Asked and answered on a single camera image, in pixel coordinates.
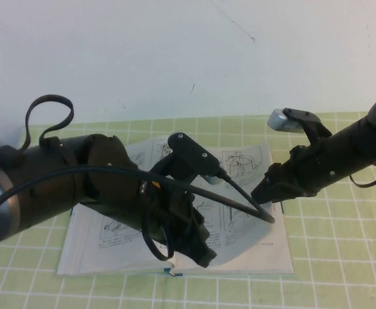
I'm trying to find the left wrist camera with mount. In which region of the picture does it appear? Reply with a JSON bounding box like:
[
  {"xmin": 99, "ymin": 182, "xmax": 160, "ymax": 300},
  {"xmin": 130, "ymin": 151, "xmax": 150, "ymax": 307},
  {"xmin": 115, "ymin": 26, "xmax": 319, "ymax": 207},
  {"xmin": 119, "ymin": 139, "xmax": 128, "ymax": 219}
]
[{"xmin": 149, "ymin": 131, "xmax": 223, "ymax": 187}]

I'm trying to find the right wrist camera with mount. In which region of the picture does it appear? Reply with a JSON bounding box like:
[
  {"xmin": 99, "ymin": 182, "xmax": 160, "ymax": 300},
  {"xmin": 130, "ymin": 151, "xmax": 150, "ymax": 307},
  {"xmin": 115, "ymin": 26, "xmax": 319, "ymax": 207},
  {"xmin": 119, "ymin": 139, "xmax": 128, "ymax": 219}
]
[{"xmin": 267, "ymin": 108, "xmax": 333, "ymax": 151}]

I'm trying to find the thin black wire loop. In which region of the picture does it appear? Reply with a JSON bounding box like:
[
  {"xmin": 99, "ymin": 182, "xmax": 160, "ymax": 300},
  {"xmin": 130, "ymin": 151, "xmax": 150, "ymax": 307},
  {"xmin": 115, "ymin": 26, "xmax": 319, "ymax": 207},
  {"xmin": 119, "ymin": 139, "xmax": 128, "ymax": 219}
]
[{"xmin": 144, "ymin": 209, "xmax": 176, "ymax": 262}]

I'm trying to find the thin dark arm cable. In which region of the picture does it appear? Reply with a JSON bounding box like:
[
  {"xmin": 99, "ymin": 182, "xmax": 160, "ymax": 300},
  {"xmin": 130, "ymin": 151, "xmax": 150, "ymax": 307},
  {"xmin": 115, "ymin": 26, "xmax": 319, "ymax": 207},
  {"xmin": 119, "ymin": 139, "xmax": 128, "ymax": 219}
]
[{"xmin": 350, "ymin": 160, "xmax": 376, "ymax": 190}]

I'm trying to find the black flat strap cable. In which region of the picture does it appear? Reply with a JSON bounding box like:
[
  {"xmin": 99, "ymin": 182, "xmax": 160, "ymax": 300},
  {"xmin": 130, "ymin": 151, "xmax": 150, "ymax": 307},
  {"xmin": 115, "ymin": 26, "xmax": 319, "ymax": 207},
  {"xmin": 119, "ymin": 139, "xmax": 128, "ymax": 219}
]
[{"xmin": 25, "ymin": 94, "xmax": 75, "ymax": 152}]

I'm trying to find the green white checked tablecloth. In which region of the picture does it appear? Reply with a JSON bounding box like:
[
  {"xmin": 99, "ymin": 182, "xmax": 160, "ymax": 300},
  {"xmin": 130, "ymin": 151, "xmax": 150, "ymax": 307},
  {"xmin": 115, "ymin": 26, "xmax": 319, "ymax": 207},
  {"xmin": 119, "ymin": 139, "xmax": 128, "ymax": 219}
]
[{"xmin": 0, "ymin": 111, "xmax": 376, "ymax": 309}]

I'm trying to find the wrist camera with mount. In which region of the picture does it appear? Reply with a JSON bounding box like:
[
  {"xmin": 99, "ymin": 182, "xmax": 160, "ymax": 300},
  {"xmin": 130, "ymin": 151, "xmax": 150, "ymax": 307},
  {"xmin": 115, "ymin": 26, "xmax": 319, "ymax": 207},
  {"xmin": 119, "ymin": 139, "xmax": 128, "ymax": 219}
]
[
  {"xmin": 267, "ymin": 108, "xmax": 333, "ymax": 151},
  {"xmin": 149, "ymin": 131, "xmax": 223, "ymax": 187}
]

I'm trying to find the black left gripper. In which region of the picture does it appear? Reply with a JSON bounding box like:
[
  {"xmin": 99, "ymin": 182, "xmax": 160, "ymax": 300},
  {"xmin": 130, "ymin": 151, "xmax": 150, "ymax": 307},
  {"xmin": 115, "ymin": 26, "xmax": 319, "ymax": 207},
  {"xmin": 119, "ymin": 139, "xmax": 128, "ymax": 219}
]
[{"xmin": 142, "ymin": 180, "xmax": 217, "ymax": 268}]

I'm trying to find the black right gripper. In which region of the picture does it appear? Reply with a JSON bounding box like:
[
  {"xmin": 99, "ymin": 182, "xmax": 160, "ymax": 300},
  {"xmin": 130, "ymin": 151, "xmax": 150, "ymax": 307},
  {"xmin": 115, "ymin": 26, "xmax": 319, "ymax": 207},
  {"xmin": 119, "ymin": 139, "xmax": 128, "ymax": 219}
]
[{"xmin": 250, "ymin": 144, "xmax": 334, "ymax": 205}]

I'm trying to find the illustrated technical book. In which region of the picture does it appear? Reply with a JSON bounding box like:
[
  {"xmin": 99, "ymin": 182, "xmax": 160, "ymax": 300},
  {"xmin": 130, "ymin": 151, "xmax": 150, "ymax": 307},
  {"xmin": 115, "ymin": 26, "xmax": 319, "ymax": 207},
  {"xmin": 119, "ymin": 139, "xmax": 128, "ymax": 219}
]
[{"xmin": 56, "ymin": 135, "xmax": 296, "ymax": 278}]

